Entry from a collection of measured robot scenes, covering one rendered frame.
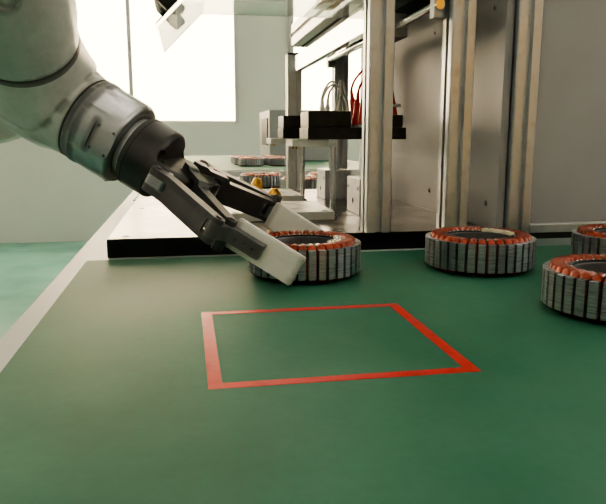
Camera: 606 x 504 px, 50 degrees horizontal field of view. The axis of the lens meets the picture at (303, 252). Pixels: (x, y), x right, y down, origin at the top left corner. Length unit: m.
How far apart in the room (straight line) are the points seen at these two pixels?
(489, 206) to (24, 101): 0.55
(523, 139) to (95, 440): 0.66
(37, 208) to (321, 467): 5.60
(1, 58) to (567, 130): 0.64
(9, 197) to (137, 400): 5.54
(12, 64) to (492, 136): 0.55
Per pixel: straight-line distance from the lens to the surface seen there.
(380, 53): 0.81
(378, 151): 0.80
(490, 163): 0.86
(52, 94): 0.68
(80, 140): 0.68
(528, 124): 0.85
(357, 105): 1.00
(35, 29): 0.61
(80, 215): 5.79
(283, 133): 1.18
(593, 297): 0.52
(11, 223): 5.90
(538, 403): 0.37
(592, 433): 0.35
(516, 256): 0.67
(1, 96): 0.69
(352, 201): 1.00
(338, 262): 0.61
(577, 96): 0.90
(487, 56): 0.89
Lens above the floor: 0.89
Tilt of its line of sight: 10 degrees down
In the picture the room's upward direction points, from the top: straight up
